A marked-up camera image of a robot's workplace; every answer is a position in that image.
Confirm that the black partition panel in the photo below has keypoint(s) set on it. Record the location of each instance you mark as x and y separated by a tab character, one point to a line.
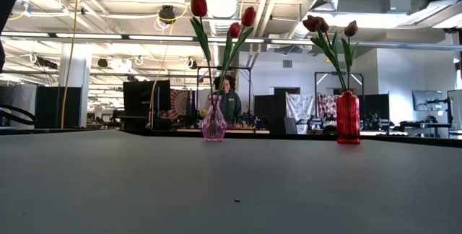
54	107

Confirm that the pink glass vase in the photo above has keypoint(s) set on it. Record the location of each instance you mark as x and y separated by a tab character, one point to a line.
214	127

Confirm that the long ceiling light strip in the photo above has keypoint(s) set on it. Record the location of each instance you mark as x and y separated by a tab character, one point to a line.
162	38

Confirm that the black metal stand frame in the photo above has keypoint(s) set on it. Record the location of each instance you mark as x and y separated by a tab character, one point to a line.
357	78
234	68

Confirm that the black table frame rail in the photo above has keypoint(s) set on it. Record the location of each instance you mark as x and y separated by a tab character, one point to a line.
288	136

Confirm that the orange mandala tapestry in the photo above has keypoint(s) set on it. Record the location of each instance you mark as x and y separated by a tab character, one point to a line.
179	105

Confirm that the black round ceiling device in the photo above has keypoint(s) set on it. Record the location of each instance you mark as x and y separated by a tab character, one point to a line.
167	14

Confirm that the grey office chair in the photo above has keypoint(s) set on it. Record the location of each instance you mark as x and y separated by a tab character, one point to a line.
289	125

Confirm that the red ribbed glass vase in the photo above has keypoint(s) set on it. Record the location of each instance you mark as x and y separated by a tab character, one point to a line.
347	118

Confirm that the wall air vent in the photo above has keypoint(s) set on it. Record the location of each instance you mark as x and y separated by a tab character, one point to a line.
343	65
287	64

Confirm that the grey computer monitor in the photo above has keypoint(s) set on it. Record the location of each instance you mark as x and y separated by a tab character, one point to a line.
427	100

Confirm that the dark maroon artificial tulip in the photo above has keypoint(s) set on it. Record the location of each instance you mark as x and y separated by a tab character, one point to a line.
311	23
323	25
351	29

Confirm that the pink patterned cloth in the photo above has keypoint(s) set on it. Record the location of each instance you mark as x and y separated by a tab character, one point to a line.
326	104

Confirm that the rectangular grey air duct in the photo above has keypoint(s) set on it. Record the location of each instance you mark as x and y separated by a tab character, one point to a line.
361	3

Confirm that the black cabinet panel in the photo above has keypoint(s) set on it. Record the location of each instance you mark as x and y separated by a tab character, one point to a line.
270	113

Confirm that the round silver ceiling duct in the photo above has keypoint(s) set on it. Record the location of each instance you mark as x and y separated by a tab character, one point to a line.
221	6

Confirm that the white panel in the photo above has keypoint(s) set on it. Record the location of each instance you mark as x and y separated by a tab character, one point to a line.
455	107

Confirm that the large black screen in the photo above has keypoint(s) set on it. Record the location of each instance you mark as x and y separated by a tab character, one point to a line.
144	96

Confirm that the white patterned cloth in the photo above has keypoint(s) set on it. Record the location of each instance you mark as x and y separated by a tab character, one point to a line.
299	107

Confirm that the white building pillar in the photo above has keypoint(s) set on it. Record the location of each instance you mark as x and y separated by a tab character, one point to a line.
77	78

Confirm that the grey partition panel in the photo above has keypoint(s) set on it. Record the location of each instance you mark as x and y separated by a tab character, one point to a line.
18	96

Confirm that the person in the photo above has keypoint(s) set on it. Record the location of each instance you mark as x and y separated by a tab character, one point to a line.
231	105

